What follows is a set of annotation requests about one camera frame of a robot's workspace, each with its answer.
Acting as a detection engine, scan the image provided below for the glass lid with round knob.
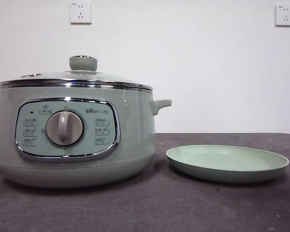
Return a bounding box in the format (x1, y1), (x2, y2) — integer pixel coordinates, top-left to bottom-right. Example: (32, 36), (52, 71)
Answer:
(0, 55), (152, 92)

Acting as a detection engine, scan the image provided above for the pale green electric steamer pot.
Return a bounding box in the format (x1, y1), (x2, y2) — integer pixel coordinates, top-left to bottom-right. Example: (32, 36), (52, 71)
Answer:
(0, 83), (173, 189)

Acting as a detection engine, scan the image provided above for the pale green round plate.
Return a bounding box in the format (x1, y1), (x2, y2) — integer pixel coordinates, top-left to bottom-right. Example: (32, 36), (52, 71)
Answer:
(165, 144), (290, 183)

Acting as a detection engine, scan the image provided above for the white wall socket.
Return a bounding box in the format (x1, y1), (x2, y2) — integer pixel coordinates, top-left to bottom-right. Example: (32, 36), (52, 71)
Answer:
(275, 4), (290, 27)
(71, 1), (92, 25)

